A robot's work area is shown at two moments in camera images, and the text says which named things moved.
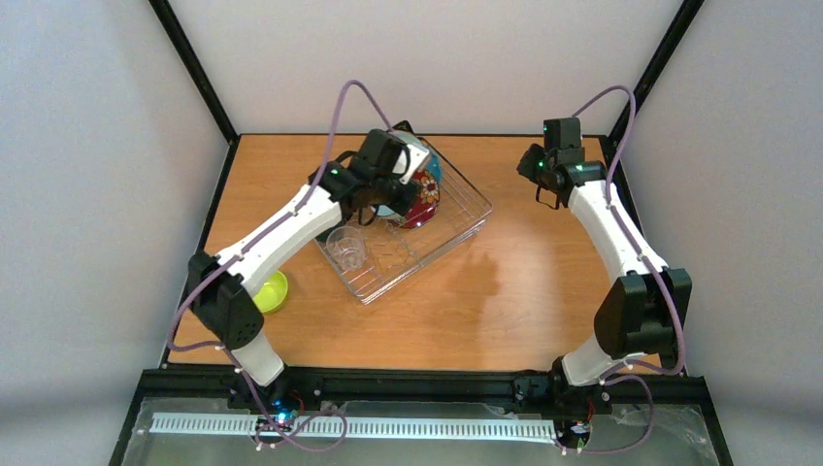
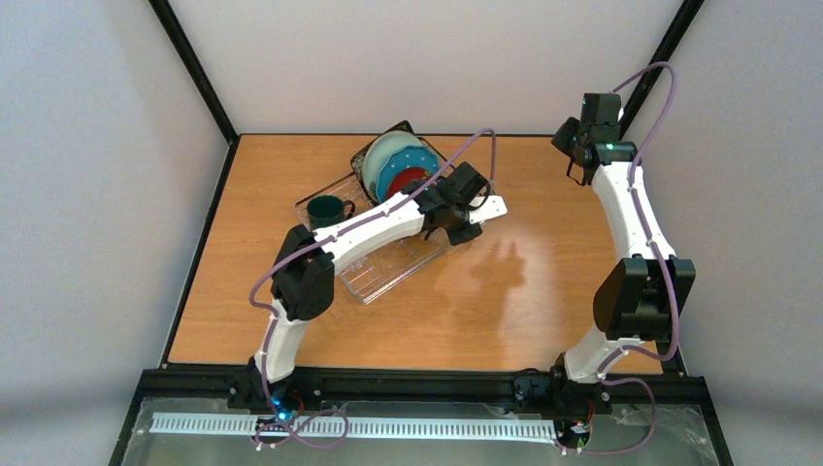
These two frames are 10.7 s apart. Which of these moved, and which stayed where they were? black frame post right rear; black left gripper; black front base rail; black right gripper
Moved: black left gripper; black right gripper
Stayed: black frame post right rear; black front base rail
